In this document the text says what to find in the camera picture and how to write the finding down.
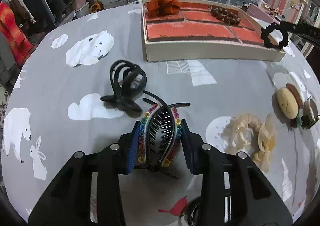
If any orange fabric scrunchie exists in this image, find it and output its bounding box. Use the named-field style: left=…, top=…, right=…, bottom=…
left=146, top=0, right=181, bottom=18

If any black cord bracelet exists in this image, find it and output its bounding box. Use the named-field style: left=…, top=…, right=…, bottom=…
left=183, top=197, right=202, bottom=226

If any pink side table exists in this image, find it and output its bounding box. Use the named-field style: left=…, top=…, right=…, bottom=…
left=246, top=4, right=280, bottom=24

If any cream flower scrunchie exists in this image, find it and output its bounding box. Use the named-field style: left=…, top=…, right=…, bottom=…
left=221, top=114, right=277, bottom=173

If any clothes rack with garments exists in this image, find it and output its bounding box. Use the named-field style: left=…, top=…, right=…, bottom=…
left=0, top=0, right=89, bottom=87

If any white standing mirror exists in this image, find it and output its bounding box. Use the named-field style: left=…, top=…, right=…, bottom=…
left=290, top=0, right=319, bottom=58

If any rainbow beaded hair clip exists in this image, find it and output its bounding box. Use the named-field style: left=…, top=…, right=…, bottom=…
left=134, top=90, right=190, bottom=179

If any black claw hair clip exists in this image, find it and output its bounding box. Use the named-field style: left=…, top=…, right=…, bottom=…
left=100, top=59, right=147, bottom=114

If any black scrunchie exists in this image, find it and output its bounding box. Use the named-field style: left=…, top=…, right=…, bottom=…
left=260, top=22, right=290, bottom=50

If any dark wooden bead bracelet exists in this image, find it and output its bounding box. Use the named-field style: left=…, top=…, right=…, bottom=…
left=210, top=6, right=242, bottom=26

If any garment steamer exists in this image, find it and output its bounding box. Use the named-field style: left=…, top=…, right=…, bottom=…
left=90, top=0, right=104, bottom=14

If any brick pattern jewelry tray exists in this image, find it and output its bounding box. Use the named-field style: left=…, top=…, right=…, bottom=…
left=142, top=0, right=286, bottom=62

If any grey polar bear bedsheet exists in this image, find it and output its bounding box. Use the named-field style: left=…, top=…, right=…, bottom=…
left=2, top=4, right=319, bottom=219

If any plush burger hair clip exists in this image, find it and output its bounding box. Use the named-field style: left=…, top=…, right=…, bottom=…
left=276, top=83, right=303, bottom=128

